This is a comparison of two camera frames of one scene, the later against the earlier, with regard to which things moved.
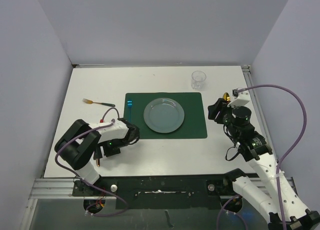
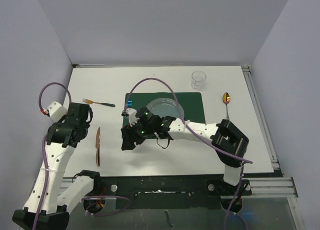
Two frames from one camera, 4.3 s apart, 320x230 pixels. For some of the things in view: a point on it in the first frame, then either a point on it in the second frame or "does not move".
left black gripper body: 111,147 to 86,127
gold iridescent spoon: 226,97 does not move
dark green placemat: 193,125 does not move
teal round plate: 164,115 does not move
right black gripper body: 225,114 to 140,131
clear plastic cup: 198,79 does not move
